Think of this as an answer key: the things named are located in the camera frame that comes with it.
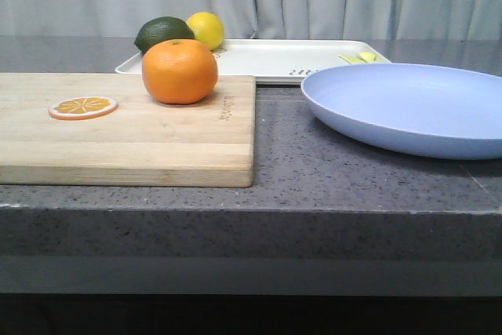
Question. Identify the orange mandarin fruit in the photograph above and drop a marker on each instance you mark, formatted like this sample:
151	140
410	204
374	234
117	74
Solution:
179	71

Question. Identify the light blue plate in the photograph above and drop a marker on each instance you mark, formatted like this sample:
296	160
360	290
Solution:
416	109

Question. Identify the white rectangular tray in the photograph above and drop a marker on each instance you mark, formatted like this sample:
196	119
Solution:
284	62

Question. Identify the wooden cutting board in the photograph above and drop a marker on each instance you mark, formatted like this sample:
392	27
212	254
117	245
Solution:
141	143

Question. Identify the yellow lemon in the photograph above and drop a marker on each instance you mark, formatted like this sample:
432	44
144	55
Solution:
207	28

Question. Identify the yellow plastic knife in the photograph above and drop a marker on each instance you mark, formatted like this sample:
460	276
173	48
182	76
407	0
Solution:
351	59

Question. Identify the yellow plastic fork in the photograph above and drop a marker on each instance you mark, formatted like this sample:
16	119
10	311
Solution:
367	56

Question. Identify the green lime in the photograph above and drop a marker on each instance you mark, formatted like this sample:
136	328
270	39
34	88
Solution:
161	29

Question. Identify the orange slice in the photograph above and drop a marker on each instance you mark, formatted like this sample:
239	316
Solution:
84	107

